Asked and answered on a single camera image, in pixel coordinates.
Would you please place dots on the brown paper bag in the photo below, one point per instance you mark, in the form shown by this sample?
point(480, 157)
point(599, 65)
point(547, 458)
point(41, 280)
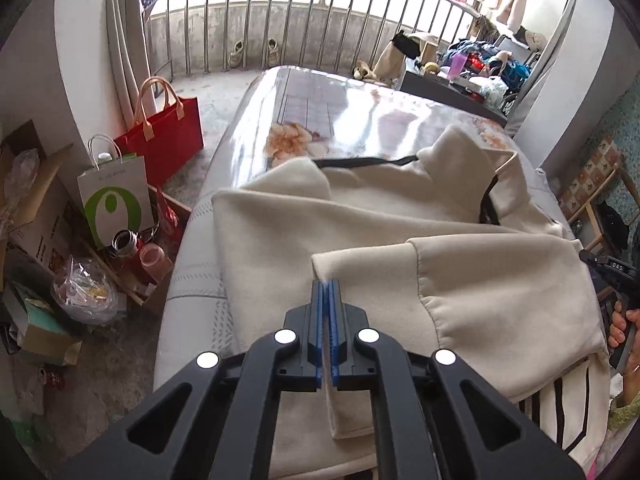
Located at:
point(395, 57)

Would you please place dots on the beige shoe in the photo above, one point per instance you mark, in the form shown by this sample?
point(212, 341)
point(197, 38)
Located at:
point(236, 55)
point(273, 52)

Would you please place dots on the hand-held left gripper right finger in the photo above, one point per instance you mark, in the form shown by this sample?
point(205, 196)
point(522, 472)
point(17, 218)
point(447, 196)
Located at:
point(335, 340)

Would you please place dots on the blue dotted cloth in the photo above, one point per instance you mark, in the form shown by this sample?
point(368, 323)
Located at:
point(150, 0)

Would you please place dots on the person's right forearm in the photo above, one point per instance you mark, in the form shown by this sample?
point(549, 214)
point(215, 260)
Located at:
point(627, 405)

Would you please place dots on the white paper bag green print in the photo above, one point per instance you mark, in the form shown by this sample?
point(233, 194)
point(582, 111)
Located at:
point(112, 200)

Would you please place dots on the wheelchair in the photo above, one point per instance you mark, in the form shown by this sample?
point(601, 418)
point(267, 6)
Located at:
point(509, 102)

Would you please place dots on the dark side table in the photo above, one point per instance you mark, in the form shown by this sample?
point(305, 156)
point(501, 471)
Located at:
point(440, 95)

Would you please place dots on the wooden crate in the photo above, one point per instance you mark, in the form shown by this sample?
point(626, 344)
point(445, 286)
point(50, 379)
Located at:
point(160, 300)

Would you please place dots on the grey window curtain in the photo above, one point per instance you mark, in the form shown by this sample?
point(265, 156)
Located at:
point(127, 45)

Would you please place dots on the clear plastic bag with contents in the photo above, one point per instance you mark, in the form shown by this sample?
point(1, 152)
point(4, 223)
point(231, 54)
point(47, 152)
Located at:
point(85, 292)

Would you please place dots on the yellow fruit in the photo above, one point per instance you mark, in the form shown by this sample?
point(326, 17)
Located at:
point(431, 66)

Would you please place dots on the purple cup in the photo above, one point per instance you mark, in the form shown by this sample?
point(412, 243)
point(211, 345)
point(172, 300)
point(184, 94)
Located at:
point(457, 66)

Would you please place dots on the open cardboard box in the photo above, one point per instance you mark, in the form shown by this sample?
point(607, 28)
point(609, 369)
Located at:
point(45, 210)

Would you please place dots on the grey door curtain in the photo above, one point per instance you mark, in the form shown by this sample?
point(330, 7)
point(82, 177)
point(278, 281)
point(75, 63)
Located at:
point(550, 55)

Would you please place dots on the green carton box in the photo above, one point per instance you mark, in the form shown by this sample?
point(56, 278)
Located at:
point(40, 325)

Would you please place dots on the beige slipper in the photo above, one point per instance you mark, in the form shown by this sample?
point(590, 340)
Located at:
point(364, 71)

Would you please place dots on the pile of colourful clothes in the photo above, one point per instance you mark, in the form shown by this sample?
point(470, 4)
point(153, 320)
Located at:
point(495, 57)

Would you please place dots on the person's right hand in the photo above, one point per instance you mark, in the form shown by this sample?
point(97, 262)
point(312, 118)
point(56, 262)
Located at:
point(617, 330)

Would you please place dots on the wooden chair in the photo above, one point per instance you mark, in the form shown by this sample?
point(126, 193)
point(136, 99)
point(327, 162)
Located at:
point(587, 210)

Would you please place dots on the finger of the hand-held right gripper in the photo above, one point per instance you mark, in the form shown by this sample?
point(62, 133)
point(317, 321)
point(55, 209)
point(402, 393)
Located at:
point(607, 265)

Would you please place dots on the red tote bag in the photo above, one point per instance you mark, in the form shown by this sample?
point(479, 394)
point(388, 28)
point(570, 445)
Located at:
point(165, 145)

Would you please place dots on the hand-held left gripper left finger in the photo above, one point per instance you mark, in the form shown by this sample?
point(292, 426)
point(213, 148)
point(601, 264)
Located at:
point(319, 340)

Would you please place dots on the red drink can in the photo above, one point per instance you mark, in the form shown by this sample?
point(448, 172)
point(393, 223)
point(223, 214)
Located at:
point(54, 379)

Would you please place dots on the black cloth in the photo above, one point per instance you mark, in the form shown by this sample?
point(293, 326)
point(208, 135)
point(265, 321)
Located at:
point(612, 225)

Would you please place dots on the cream zip jacket black stripes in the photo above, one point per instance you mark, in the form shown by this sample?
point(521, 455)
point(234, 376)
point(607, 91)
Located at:
point(400, 210)

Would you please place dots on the metal balcony railing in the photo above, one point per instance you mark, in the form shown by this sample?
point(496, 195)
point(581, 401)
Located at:
point(300, 25)

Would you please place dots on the dark steel flask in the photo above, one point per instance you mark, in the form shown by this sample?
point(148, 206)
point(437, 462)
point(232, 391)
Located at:
point(125, 244)

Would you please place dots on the crumpled clear plastic wrap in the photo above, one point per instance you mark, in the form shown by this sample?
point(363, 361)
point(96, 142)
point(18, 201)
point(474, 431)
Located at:
point(20, 180)

